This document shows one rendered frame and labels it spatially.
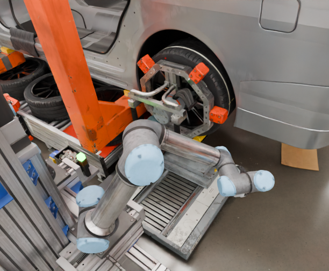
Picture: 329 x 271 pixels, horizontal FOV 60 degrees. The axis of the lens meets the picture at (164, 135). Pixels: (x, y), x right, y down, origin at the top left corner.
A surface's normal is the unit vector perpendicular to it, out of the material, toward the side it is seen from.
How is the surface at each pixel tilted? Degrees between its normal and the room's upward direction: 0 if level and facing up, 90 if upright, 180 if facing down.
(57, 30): 90
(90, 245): 96
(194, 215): 0
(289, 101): 90
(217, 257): 0
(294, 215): 0
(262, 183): 41
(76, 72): 90
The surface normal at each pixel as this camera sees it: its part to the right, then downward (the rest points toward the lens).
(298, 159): -0.07, -0.76
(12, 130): 0.78, 0.35
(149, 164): 0.23, 0.54
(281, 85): -0.59, 0.57
